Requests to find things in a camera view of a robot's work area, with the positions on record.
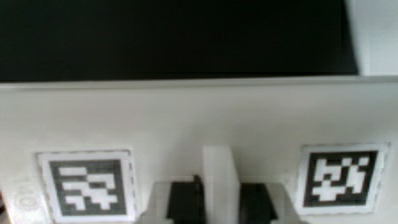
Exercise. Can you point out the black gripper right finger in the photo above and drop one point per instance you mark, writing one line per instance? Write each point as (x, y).
(265, 205)

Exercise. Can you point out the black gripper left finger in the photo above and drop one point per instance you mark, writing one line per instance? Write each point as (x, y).
(176, 203)

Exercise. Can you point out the short white door panel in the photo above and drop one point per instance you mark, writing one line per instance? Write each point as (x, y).
(100, 137)

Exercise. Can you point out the white right fence bar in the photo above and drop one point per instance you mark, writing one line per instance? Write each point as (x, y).
(373, 21)

